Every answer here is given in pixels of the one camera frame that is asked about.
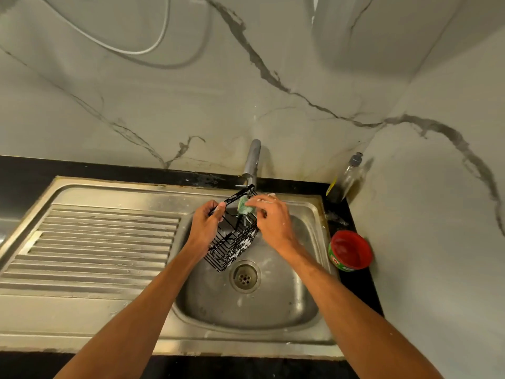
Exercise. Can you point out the person's right hand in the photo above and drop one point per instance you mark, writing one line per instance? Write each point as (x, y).
(274, 223)

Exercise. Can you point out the green scrub sponge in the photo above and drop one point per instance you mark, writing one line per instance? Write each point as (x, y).
(245, 206)

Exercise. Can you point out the clear dish soap bottle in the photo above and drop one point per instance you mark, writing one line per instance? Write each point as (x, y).
(344, 179)

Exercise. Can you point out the sink drain strainer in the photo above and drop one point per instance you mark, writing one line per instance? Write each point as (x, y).
(244, 276)

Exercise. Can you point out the person's left forearm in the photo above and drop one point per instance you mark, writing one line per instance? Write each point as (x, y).
(130, 317)

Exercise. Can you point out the person's left hand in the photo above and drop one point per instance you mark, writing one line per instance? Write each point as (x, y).
(204, 228)

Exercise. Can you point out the person's right forearm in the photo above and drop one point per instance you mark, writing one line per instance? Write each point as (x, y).
(355, 315)

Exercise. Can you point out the person's right thumb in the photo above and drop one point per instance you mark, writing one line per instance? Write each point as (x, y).
(259, 212)

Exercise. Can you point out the grey metal faucet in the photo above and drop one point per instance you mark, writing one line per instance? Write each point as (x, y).
(252, 161)

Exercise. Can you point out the red green dishwash tub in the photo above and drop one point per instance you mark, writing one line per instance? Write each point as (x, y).
(350, 251)

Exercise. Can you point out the stainless steel sink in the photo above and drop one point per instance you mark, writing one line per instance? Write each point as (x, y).
(165, 264)

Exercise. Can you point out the person's left thumb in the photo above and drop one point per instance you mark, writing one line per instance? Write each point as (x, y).
(219, 209)

